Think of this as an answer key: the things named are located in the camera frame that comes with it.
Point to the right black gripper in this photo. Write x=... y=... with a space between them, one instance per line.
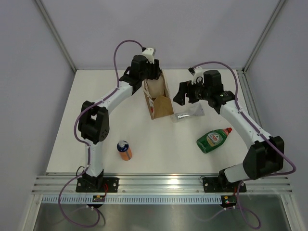
x=185 y=88

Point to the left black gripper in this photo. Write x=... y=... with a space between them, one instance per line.
x=155 y=70

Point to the green dish soap bottle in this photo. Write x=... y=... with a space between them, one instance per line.
x=213 y=139

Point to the orange blue spray can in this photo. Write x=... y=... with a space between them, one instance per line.
x=124 y=150

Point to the beige pump soap bottle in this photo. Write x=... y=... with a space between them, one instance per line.
x=156 y=87

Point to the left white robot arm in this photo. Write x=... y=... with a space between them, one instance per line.
x=93 y=121

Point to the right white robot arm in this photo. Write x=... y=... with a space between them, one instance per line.
x=264 y=156

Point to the watermelon print canvas bag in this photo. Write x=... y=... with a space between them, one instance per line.
x=160 y=106

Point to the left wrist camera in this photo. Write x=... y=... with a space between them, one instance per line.
x=149 y=53

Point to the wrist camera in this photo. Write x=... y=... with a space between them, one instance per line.
x=196 y=71
x=149 y=53

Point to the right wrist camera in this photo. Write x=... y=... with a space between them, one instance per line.
x=196 y=71

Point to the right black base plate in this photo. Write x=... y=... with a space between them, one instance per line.
x=212 y=184

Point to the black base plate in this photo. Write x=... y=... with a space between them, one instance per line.
x=109 y=184
x=212 y=184

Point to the left aluminium frame post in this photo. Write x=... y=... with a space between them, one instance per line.
x=54 y=32

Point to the aluminium frame post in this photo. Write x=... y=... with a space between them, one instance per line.
x=265 y=32
x=54 y=32

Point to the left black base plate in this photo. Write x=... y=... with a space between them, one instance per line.
x=109 y=184

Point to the right aluminium frame post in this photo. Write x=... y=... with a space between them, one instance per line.
x=265 y=32

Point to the aluminium mounting rail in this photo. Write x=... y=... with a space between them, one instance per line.
x=155 y=184

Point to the white slotted cable duct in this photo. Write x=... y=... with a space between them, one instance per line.
x=143 y=199

